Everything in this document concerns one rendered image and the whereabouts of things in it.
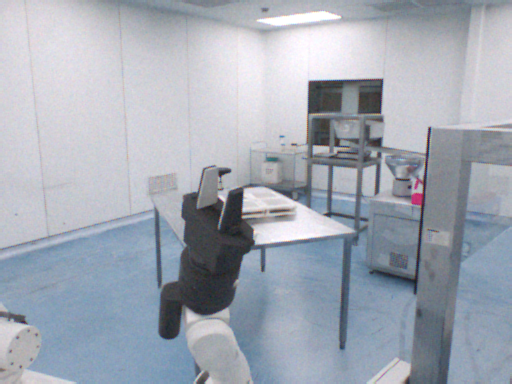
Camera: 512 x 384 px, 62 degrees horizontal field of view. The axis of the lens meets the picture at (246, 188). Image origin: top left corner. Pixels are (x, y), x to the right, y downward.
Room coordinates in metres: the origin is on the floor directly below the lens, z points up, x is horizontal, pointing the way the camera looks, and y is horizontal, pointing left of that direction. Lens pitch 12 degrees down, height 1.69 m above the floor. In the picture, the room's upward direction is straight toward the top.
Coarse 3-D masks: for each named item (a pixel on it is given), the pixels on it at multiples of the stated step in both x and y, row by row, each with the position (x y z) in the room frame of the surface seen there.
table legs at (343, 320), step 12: (156, 216) 3.60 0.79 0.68; (156, 228) 3.59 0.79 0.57; (156, 240) 3.59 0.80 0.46; (348, 240) 2.62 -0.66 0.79; (156, 252) 3.59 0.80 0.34; (264, 252) 3.96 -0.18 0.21; (348, 252) 2.63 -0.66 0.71; (156, 264) 3.62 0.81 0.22; (264, 264) 3.96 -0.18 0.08; (348, 264) 2.63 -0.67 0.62; (348, 276) 2.63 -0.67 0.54; (348, 288) 2.63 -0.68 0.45
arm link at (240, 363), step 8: (240, 352) 0.68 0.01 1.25; (240, 360) 0.67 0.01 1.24; (224, 368) 0.65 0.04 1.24; (232, 368) 0.66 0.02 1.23; (240, 368) 0.67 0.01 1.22; (248, 368) 0.70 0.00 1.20; (208, 376) 0.73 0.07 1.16; (216, 376) 0.66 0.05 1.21; (224, 376) 0.66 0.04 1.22; (232, 376) 0.66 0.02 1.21; (240, 376) 0.67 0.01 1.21; (248, 376) 0.70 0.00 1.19
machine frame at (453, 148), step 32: (448, 128) 0.79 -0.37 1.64; (480, 128) 0.77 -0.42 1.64; (448, 160) 0.78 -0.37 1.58; (480, 160) 0.74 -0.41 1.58; (448, 192) 0.78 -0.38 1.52; (448, 224) 0.77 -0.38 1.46; (448, 256) 0.77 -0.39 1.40; (448, 288) 0.77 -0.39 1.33; (416, 320) 0.80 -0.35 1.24; (448, 320) 0.78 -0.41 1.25; (416, 352) 0.80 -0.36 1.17; (448, 352) 0.80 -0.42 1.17
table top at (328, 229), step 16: (224, 192) 3.78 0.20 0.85; (256, 192) 3.79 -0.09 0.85; (160, 208) 3.20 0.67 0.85; (176, 208) 3.20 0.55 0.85; (304, 208) 3.20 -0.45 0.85; (176, 224) 2.78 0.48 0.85; (256, 224) 2.78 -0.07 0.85; (272, 224) 2.78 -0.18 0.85; (288, 224) 2.78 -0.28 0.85; (304, 224) 2.78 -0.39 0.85; (320, 224) 2.78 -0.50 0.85; (336, 224) 2.78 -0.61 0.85; (272, 240) 2.45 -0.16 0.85; (288, 240) 2.45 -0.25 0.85; (304, 240) 2.49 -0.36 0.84; (320, 240) 2.53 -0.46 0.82
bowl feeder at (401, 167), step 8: (392, 160) 3.96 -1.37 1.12; (400, 160) 3.90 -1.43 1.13; (408, 160) 3.88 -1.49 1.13; (416, 160) 3.88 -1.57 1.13; (424, 160) 3.97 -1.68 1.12; (392, 168) 3.99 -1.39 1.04; (400, 168) 3.92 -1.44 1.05; (408, 168) 3.90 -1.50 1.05; (400, 176) 3.98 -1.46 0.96; (408, 176) 3.96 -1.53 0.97; (400, 184) 3.98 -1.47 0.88; (408, 184) 3.97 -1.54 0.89; (416, 184) 3.86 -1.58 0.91; (392, 192) 4.06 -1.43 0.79; (400, 192) 3.98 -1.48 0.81; (408, 192) 3.97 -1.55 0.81
